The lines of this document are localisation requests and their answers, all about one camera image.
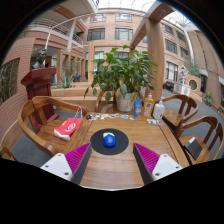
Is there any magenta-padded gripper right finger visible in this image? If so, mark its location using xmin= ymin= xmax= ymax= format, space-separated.
xmin=132 ymin=142 xmax=184 ymax=186

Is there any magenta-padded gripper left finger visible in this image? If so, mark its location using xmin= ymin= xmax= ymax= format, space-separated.
xmin=40 ymin=141 xmax=93 ymax=186

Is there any blue and white computer mouse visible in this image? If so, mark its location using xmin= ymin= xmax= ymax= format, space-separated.
xmin=102 ymin=131 xmax=117 ymax=148

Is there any black round mouse pad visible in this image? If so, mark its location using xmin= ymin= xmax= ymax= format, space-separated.
xmin=89 ymin=128 xmax=130 ymax=156

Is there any red paper bag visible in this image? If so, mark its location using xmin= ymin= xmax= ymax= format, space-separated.
xmin=53 ymin=107 xmax=84 ymax=142

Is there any black flat box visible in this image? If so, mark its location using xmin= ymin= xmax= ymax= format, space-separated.
xmin=184 ymin=136 xmax=203 ymax=162

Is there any small white packet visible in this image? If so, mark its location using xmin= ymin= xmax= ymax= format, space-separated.
xmin=146 ymin=118 xmax=160 ymax=126

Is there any wooden armchair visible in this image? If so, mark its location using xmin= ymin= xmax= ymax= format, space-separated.
xmin=175 ymin=115 xmax=224 ymax=165
xmin=153 ymin=93 xmax=199 ymax=131
xmin=94 ymin=90 xmax=116 ymax=114
xmin=17 ymin=95 xmax=88 ymax=158

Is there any white pump bottle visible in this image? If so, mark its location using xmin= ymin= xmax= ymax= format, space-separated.
xmin=152 ymin=99 xmax=166 ymax=121

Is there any yellow liquid bottle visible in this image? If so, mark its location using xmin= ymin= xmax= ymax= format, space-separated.
xmin=142 ymin=92 xmax=156 ymax=120

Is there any blue tube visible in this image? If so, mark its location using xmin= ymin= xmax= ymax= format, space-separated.
xmin=133 ymin=98 xmax=143 ymax=120

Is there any spiky agave plant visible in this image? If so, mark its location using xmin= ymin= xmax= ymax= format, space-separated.
xmin=56 ymin=74 xmax=76 ymax=89

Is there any yellow flowering plant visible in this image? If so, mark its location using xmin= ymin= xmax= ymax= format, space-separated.
xmin=204 ymin=90 xmax=214 ymax=106

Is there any white outdoor statue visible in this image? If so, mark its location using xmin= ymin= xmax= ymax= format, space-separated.
xmin=178 ymin=64 xmax=189 ymax=84

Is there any green plant in white pot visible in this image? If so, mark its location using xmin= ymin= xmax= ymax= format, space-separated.
xmin=83 ymin=44 xmax=158 ymax=113

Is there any dark bust statue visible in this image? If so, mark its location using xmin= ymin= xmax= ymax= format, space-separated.
xmin=32 ymin=48 xmax=48 ymax=70

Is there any dark red wooden pedestal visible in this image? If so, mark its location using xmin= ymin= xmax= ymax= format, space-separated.
xmin=20 ymin=67 xmax=60 ymax=134

